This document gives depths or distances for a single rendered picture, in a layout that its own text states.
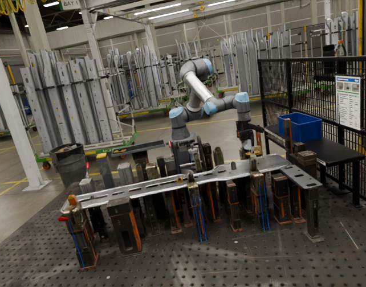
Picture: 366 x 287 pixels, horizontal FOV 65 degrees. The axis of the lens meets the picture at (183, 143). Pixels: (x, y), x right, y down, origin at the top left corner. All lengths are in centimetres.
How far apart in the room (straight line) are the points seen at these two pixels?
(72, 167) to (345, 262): 375
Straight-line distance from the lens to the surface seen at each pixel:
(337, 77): 192
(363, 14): 422
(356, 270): 155
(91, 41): 825
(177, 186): 168
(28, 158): 544
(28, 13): 947
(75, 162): 450
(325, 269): 153
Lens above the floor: 170
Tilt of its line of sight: 17 degrees down
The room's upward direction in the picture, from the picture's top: 11 degrees counter-clockwise
